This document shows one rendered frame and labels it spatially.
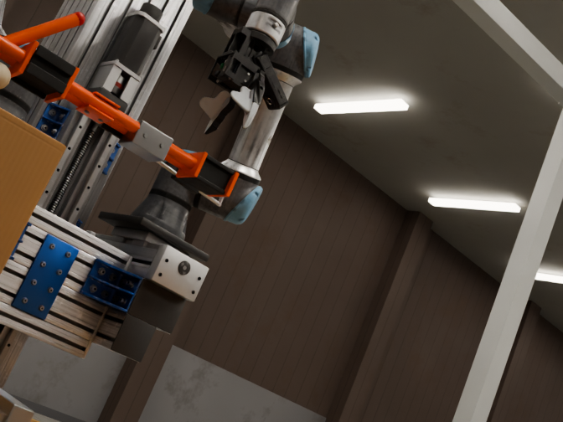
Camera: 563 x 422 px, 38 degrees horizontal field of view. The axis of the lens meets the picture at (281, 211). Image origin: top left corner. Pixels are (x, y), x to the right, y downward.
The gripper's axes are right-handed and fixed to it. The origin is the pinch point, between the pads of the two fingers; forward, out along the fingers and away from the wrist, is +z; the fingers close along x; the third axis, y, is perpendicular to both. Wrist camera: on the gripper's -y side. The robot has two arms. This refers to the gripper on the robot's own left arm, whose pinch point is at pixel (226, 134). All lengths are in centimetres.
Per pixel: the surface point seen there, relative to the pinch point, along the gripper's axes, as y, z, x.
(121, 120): 20.9, 10.0, 4.7
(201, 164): 4.5, 9.4, 5.6
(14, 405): 27, 57, 37
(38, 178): 33.5, 28.6, 22.9
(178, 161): 7.9, 10.5, 3.3
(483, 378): -273, -21, -167
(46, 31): 38.5, 3.3, 3.3
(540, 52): -228, -200, -165
